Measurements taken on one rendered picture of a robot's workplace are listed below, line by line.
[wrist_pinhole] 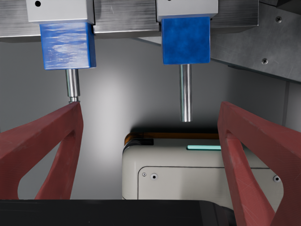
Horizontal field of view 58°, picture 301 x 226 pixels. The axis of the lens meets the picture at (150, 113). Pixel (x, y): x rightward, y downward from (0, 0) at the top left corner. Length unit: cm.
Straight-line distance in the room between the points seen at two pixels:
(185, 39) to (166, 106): 89
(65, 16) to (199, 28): 11
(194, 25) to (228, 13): 4
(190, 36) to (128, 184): 73
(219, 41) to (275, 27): 6
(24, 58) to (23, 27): 94
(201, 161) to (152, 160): 16
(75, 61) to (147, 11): 8
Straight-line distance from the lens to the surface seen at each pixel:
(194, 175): 92
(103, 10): 27
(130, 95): 113
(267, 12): 35
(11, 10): 30
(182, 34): 25
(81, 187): 127
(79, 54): 26
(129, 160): 90
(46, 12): 25
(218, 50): 33
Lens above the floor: 112
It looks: 80 degrees down
